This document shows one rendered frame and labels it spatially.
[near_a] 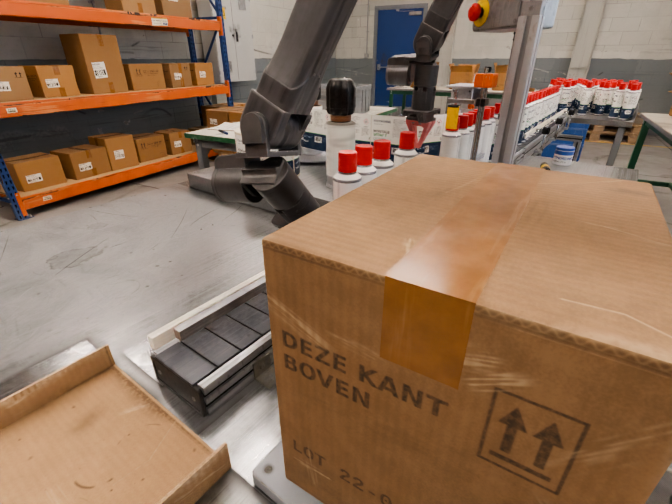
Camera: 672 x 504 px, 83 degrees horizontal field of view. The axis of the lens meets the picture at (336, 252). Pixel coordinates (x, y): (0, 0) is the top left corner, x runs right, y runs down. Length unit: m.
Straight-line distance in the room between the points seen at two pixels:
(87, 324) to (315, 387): 0.53
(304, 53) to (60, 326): 0.58
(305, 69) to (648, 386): 0.43
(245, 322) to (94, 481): 0.24
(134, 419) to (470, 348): 0.44
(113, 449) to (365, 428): 0.33
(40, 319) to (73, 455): 0.33
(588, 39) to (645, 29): 0.78
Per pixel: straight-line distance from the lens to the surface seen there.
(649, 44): 8.72
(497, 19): 1.09
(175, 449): 0.52
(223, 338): 0.56
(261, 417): 0.52
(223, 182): 0.57
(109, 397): 0.61
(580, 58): 8.59
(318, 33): 0.49
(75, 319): 0.79
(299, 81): 0.49
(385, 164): 0.76
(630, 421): 0.23
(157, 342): 0.55
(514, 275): 0.24
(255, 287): 0.51
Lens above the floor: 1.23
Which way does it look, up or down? 27 degrees down
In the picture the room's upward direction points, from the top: straight up
